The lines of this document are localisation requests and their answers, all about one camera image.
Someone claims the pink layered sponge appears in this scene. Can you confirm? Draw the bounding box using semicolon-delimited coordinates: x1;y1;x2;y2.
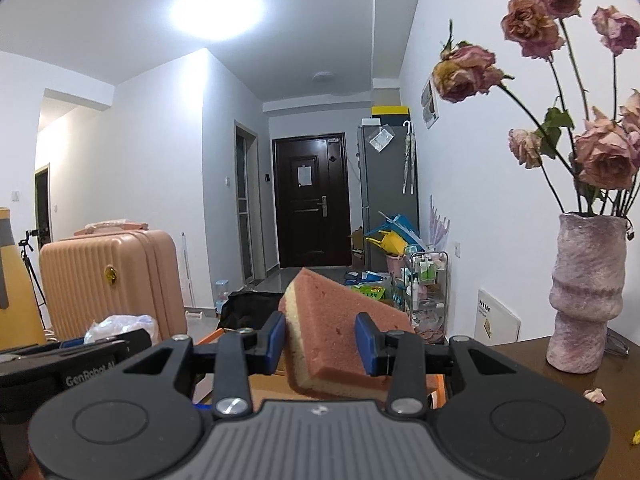
277;267;418;401

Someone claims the pink ribbed suitcase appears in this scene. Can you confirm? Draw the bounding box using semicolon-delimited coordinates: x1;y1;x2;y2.
39;220;188;341

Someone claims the bunch of dried roses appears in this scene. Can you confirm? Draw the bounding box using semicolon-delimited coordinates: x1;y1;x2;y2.
432;0;640;218

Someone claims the yellow and black box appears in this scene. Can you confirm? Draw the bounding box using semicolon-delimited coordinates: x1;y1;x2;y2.
371;105;412;128

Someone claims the plastic plush toy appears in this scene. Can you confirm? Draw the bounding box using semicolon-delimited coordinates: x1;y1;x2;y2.
84;315;161;346

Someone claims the pink bucket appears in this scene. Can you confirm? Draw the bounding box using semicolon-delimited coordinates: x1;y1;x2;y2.
385;252;413;281

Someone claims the grey refrigerator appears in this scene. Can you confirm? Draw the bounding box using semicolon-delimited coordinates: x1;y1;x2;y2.
357;124;420;271

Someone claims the white flat panel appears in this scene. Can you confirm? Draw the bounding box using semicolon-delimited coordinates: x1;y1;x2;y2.
477;288;522;346

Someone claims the brown floor cardboard box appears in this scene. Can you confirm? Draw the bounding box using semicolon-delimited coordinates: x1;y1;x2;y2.
350;226;368;266

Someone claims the pink textured vase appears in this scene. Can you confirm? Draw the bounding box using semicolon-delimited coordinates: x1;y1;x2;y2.
546;212;628;375

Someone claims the folded white umbrella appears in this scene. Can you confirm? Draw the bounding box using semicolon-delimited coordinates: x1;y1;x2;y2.
402;121;417;196

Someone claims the clear plastic bag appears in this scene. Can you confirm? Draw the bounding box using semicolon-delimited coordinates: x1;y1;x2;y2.
369;127;396;152

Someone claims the wire rack with bottles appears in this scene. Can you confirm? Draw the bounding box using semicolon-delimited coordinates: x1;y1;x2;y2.
395;250;450;343

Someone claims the black fabric bag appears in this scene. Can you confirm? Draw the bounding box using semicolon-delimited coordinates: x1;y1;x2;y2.
220;291;288;331

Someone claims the black tripod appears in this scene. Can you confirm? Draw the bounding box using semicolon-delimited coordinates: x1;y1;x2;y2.
19;230;51;333

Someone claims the yellow thermos jug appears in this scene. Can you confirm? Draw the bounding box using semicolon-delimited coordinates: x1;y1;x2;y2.
0;207;48;348

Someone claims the pink flat packet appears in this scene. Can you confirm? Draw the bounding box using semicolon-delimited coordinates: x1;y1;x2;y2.
75;219;151;235

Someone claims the yellow plastic bag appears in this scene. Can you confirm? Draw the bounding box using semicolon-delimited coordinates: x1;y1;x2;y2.
366;230;406;256

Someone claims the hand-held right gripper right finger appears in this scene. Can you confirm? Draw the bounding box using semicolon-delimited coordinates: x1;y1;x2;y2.
354;312;518;417

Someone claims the red cardboard box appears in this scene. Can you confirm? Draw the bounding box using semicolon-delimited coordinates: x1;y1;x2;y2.
192;327;451;411

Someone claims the dark brown entrance door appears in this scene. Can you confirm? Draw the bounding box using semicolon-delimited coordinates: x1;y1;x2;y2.
272;133;351;268

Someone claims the bright ceiling light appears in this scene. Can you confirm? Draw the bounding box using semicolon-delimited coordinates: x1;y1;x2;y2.
170;0;266;41

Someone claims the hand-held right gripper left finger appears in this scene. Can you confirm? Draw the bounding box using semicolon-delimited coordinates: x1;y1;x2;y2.
120;311;288;420

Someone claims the framed wall picture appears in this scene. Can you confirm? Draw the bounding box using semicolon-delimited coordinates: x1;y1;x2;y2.
421;77;441;131

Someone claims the grey framed interior door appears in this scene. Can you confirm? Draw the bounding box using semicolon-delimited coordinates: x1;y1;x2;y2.
234;120;261;286

